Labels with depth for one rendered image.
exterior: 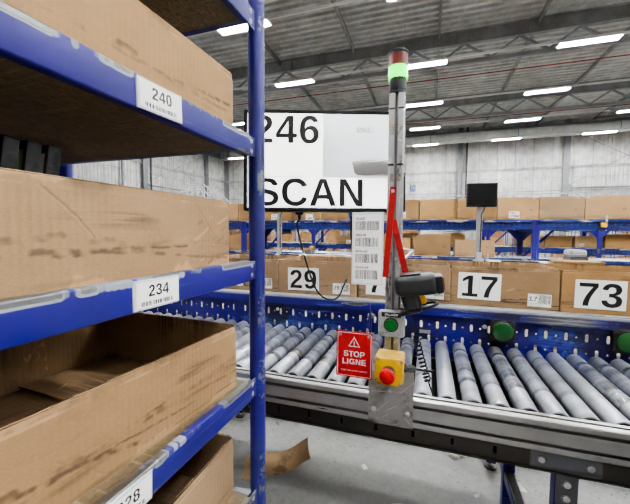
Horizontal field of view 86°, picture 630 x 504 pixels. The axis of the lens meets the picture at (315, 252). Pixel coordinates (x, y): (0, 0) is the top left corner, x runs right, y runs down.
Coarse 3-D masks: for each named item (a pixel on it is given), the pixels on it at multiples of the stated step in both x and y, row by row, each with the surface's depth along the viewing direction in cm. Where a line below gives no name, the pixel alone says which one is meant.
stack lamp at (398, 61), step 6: (390, 54) 87; (396, 54) 86; (402, 54) 86; (390, 60) 87; (396, 60) 86; (402, 60) 86; (390, 66) 87; (396, 66) 86; (402, 66) 86; (390, 72) 88; (396, 72) 86; (402, 72) 86; (390, 78) 88
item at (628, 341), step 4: (620, 336) 118; (624, 336) 118; (628, 336) 117; (620, 340) 118; (624, 340) 118; (628, 340) 117; (620, 344) 118; (624, 344) 118; (628, 344) 117; (620, 348) 118; (624, 348) 118; (628, 348) 117; (628, 352) 118
